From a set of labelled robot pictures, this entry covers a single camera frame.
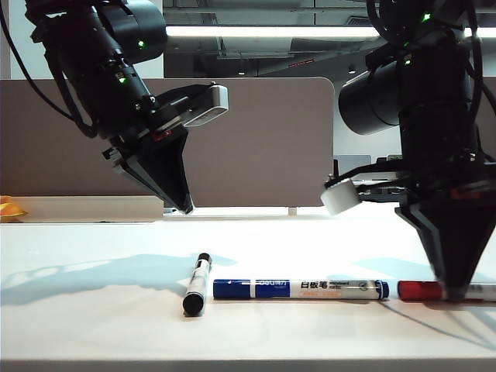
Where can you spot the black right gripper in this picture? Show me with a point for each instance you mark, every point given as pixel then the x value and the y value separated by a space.
pixel 449 182

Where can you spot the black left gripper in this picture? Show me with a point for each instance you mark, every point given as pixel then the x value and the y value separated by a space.
pixel 162 112

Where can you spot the red capped white marker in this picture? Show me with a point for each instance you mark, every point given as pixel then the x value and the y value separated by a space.
pixel 420 290

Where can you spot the black capped white marker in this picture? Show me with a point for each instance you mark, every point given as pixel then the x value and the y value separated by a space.
pixel 197 283

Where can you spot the blue capped white marker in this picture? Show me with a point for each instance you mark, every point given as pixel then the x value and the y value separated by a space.
pixel 294 289

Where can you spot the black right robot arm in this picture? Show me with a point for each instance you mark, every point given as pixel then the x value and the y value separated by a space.
pixel 434 85

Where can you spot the white desk ledge box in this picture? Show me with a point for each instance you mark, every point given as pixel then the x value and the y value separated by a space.
pixel 97 209

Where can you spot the large brown desk partition panel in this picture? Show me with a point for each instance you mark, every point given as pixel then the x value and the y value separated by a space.
pixel 252 147

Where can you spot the white partition foot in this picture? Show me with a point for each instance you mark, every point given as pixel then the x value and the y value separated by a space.
pixel 293 211

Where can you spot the orange yellow object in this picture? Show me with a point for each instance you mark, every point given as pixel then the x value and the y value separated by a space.
pixel 11 209

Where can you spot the red ceiling sign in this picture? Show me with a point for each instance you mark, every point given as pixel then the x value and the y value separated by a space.
pixel 300 63

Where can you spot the long ceiling light strip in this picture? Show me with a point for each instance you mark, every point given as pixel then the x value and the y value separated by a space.
pixel 271 31

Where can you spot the black ceiling spot lamp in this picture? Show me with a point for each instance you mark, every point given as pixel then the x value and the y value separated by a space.
pixel 352 70

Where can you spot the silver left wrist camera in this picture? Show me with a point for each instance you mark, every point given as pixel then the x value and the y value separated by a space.
pixel 207 106

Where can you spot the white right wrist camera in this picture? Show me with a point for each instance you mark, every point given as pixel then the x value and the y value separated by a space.
pixel 341 198

